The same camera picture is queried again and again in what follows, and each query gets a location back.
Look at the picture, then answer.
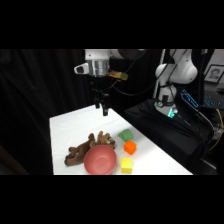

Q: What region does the tan taped cable connector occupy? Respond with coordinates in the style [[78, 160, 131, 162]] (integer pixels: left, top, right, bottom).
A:
[[108, 70, 129, 81]]

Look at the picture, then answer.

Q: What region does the yellow cube block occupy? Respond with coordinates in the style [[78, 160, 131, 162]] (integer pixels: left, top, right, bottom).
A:
[[120, 157, 134, 175]]

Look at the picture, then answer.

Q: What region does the black curtain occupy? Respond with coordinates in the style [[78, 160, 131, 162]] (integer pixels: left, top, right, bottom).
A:
[[0, 49, 164, 176]]

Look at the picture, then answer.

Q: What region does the yellow cable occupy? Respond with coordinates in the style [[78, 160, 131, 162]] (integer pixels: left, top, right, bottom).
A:
[[208, 108, 224, 152]]

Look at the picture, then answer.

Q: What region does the pink bowl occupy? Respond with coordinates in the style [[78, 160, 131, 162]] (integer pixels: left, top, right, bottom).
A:
[[83, 144, 118, 176]]

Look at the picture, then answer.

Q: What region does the orange cube block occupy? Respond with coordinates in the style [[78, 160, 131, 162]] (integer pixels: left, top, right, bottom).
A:
[[123, 139, 138, 156]]

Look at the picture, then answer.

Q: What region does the black robot stand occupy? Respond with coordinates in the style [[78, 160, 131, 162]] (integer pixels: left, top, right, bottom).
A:
[[123, 98, 217, 176]]

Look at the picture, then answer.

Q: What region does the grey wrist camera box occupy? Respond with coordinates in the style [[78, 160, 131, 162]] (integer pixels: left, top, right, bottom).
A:
[[73, 62, 90, 76]]

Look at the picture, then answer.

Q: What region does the small green light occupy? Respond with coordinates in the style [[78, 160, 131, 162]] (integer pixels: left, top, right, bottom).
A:
[[166, 108, 178, 120]]

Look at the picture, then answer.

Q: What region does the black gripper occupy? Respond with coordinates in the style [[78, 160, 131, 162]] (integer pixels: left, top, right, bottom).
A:
[[90, 75, 111, 117]]

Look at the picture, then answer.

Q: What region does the brown plush moose toy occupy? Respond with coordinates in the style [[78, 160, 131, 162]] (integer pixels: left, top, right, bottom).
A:
[[63, 130, 117, 167]]

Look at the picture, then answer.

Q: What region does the framed picture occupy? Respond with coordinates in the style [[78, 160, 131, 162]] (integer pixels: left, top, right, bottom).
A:
[[203, 64, 224, 85]]

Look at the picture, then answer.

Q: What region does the blue lit device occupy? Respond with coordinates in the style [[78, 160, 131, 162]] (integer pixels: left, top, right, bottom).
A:
[[180, 88, 200, 110]]

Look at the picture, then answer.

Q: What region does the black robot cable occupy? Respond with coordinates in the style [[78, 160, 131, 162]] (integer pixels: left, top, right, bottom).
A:
[[109, 59, 158, 98]]

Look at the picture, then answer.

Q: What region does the green triangle block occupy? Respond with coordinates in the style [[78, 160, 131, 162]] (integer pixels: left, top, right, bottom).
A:
[[117, 129, 135, 142]]

